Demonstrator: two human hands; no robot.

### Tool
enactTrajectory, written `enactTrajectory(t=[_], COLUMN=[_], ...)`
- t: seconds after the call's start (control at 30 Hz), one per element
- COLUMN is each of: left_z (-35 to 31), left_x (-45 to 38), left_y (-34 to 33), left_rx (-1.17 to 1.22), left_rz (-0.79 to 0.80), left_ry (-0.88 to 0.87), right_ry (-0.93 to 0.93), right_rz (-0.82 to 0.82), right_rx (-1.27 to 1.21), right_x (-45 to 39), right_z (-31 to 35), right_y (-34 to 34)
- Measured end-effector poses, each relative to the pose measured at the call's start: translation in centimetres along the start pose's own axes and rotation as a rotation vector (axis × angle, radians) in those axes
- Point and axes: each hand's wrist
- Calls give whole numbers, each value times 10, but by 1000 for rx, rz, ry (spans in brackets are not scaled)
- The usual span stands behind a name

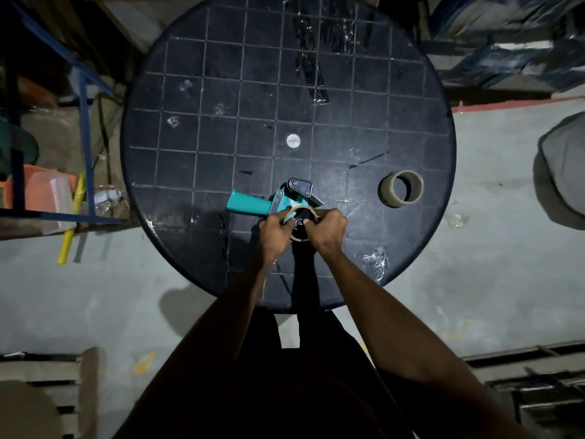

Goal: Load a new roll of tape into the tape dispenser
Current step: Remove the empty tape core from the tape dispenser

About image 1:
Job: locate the teal tape dispenser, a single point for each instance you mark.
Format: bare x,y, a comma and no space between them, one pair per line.
249,205

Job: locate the brown tape roll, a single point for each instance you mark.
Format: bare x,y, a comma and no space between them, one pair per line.
386,196

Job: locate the person's right forearm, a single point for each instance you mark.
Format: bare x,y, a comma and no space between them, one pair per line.
393,315

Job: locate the blue metal trolley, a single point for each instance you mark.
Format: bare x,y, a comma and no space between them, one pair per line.
84,132

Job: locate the yellow stick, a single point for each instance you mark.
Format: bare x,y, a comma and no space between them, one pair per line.
66,249

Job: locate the crumpled clear plastic wrap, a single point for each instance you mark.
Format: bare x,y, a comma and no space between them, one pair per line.
109,198

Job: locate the stack of blue printed boxes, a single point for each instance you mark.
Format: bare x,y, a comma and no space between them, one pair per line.
502,54

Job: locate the person's right hand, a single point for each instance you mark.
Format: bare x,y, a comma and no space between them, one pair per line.
329,233

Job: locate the small white round cap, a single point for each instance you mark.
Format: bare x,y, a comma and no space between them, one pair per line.
293,140

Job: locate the person's maroon shirt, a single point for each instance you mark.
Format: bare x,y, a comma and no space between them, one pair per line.
311,397

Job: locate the wooden pallet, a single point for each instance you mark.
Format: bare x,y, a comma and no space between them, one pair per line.
525,374
68,370

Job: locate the person's left forearm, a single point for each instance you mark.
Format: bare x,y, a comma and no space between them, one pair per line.
228,315

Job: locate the cardboard tape roll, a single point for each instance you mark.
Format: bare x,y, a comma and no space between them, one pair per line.
289,212

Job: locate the orange plastic dustpan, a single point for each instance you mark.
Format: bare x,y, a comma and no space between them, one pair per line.
36,182

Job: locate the crumpled plastic scrap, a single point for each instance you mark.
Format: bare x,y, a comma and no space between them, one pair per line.
457,220

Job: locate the grey sack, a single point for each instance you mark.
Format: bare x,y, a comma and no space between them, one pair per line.
566,164

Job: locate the pile of brown cardboard boxes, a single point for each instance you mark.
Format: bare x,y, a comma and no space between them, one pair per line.
128,18

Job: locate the green plastic bucket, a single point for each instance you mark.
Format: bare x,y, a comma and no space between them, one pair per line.
23,146

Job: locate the person's left hand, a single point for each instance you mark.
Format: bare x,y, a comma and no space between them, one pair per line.
274,237

